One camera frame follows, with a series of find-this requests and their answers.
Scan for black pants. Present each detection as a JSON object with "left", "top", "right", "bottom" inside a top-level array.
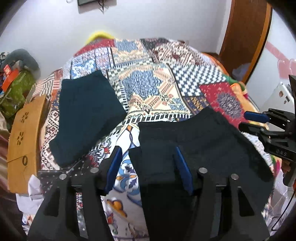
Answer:
[{"left": 129, "top": 108, "right": 273, "bottom": 240}]

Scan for folded dark teal pants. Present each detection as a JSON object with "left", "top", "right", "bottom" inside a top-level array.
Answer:
[{"left": 49, "top": 70, "right": 126, "bottom": 168}]

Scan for white cloth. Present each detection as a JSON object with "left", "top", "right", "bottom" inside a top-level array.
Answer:
[{"left": 16, "top": 175, "right": 44, "bottom": 215}]

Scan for wooden lap table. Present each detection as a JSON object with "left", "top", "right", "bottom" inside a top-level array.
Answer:
[{"left": 7, "top": 94, "right": 47, "bottom": 194}]

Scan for brown wooden door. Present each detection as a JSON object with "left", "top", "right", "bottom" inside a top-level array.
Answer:
[{"left": 219, "top": 0, "right": 272, "bottom": 83}]

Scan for colourful patchwork bedspread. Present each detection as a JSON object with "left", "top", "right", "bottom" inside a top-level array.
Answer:
[{"left": 21, "top": 38, "right": 287, "bottom": 241}]

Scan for pink striped curtain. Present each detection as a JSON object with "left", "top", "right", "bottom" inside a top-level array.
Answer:
[{"left": 0, "top": 113, "right": 10, "bottom": 190}]

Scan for green patterned storage bag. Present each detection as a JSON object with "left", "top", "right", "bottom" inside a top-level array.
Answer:
[{"left": 1, "top": 70, "right": 36, "bottom": 118}]

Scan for yellow pillow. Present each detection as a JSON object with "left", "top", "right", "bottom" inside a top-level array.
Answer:
[{"left": 85, "top": 31, "right": 115, "bottom": 45}]

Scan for orange box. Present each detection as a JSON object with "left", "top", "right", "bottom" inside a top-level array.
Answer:
[{"left": 2, "top": 65, "right": 20, "bottom": 92}]

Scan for grey neck pillow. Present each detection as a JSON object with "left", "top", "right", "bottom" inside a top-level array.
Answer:
[{"left": 5, "top": 49, "right": 41, "bottom": 79}]

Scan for black framed wall picture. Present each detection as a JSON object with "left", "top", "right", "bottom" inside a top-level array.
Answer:
[{"left": 77, "top": 0, "right": 105, "bottom": 8}]

